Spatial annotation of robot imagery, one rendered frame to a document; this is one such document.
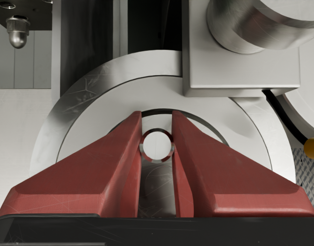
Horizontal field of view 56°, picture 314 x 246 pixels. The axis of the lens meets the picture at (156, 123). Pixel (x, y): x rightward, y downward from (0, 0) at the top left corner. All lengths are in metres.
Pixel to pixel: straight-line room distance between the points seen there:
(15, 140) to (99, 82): 0.38
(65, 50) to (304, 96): 0.14
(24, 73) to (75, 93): 2.70
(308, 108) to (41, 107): 0.43
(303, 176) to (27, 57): 2.67
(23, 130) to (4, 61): 2.51
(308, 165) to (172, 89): 0.26
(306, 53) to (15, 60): 2.84
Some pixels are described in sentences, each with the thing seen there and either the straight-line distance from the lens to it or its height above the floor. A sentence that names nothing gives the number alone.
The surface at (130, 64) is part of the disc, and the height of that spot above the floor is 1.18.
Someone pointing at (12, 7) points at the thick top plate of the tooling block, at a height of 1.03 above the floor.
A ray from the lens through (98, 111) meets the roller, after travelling 0.16.
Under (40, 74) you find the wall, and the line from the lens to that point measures 2.77.
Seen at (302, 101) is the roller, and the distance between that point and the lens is 0.18.
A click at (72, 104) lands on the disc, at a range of 0.17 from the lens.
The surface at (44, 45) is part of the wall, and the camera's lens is 2.81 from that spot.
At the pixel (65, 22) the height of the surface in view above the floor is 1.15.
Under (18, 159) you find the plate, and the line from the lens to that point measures 0.54.
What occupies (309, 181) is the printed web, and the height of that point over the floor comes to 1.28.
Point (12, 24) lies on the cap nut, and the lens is 0.55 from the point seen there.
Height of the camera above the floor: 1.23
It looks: 3 degrees down
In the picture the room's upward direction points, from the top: 180 degrees clockwise
